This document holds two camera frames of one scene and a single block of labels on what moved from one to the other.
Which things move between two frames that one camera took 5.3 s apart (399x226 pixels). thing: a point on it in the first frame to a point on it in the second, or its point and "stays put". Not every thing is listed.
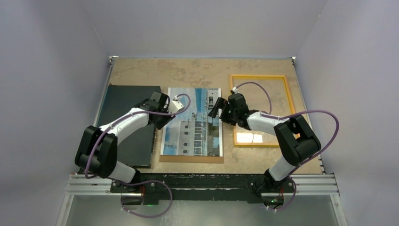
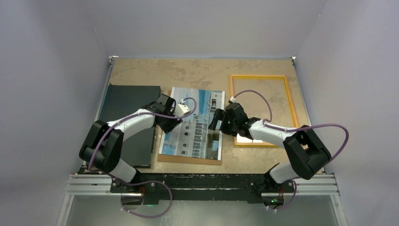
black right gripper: x=223 y=105 to x=219 y=116
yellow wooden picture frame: x=259 y=145 stays put
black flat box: x=138 y=149 stays put
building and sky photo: x=192 y=132 stays put
